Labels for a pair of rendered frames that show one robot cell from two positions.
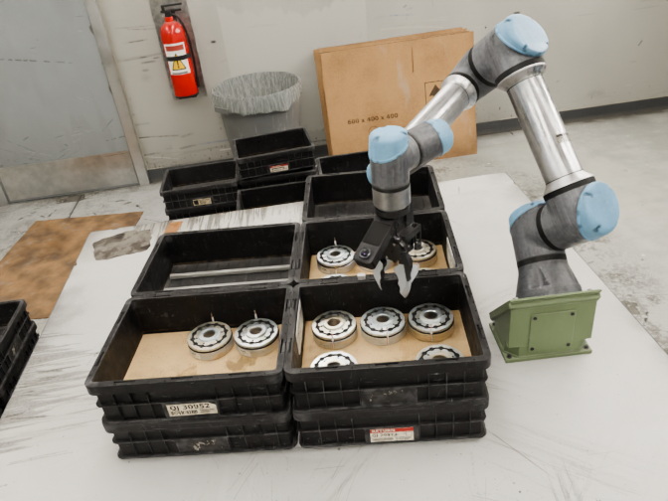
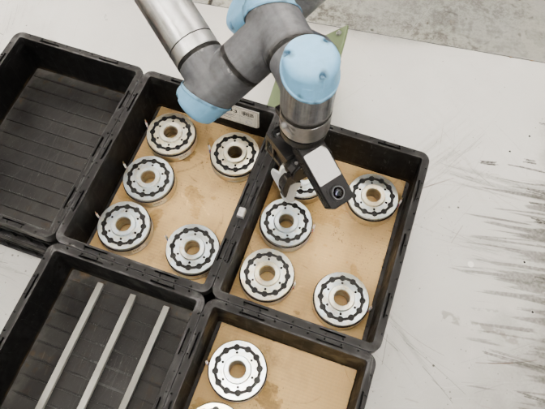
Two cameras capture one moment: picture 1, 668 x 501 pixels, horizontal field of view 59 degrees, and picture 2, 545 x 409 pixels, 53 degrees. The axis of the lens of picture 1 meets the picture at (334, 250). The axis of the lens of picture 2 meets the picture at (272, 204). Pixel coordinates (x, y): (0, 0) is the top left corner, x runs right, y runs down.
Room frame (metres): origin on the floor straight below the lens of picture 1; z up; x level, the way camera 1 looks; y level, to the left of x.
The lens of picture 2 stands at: (0.99, 0.32, 1.85)
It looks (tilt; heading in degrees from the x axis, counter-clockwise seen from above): 66 degrees down; 283
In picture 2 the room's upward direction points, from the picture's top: 2 degrees clockwise
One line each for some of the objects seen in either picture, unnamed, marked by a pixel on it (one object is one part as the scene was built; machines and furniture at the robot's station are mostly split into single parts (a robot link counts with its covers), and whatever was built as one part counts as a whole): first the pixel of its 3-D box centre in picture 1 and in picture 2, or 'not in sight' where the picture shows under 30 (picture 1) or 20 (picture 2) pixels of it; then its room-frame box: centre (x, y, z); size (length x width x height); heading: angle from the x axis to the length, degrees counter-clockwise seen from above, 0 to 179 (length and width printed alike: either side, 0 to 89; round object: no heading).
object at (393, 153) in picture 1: (390, 158); (307, 80); (1.05, -0.13, 1.26); 0.09 x 0.08 x 0.11; 127
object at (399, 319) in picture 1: (383, 321); (285, 221); (1.06, -0.09, 0.86); 0.10 x 0.10 x 0.01
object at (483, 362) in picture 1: (382, 321); (326, 223); (0.98, -0.08, 0.92); 0.40 x 0.30 x 0.02; 86
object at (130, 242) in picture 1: (120, 243); not in sight; (1.86, 0.75, 0.71); 0.22 x 0.19 x 0.01; 93
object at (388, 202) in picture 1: (390, 195); (303, 117); (1.05, -0.12, 1.18); 0.08 x 0.08 x 0.05
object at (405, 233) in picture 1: (395, 229); (298, 141); (1.06, -0.13, 1.10); 0.09 x 0.08 x 0.12; 139
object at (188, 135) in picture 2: (417, 250); (170, 133); (1.34, -0.22, 0.86); 0.10 x 0.10 x 0.01
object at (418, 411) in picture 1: (387, 376); not in sight; (0.98, -0.08, 0.76); 0.40 x 0.30 x 0.12; 86
